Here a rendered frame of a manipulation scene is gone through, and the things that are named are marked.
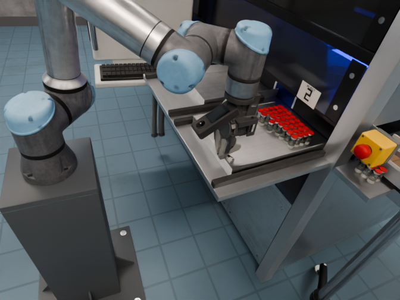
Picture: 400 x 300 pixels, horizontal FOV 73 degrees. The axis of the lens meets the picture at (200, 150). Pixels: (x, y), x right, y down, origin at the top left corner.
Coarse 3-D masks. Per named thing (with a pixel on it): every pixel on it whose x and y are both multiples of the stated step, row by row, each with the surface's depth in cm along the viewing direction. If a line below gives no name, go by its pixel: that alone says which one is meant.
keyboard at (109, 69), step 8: (104, 64) 129; (112, 64) 130; (120, 64) 131; (128, 64) 132; (136, 64) 133; (144, 64) 134; (104, 72) 123; (112, 72) 124; (120, 72) 127; (128, 72) 126; (136, 72) 126; (144, 72) 127; (104, 80) 122; (112, 80) 123
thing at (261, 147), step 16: (256, 112) 102; (256, 128) 94; (208, 144) 84; (240, 144) 87; (256, 144) 88; (272, 144) 88; (304, 144) 90; (320, 144) 86; (224, 160) 76; (240, 160) 81; (256, 160) 82; (272, 160) 79
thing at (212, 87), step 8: (216, 64) 122; (208, 72) 122; (216, 72) 123; (224, 72) 124; (208, 80) 117; (216, 80) 117; (224, 80) 118; (200, 88) 111; (208, 88) 112; (216, 88) 112; (224, 88) 113; (264, 88) 117; (200, 96) 101; (208, 96) 107; (216, 96) 107; (264, 96) 110; (272, 96) 112
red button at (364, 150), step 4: (360, 144) 72; (364, 144) 71; (356, 148) 72; (360, 148) 71; (364, 148) 70; (368, 148) 70; (356, 152) 72; (360, 152) 71; (364, 152) 70; (368, 152) 70; (356, 156) 73; (360, 156) 71; (364, 156) 70; (368, 156) 71
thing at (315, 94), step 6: (306, 84) 87; (300, 90) 90; (306, 90) 88; (312, 90) 85; (300, 96) 90; (306, 96) 88; (312, 96) 86; (318, 96) 84; (306, 102) 89; (312, 102) 86; (312, 108) 87
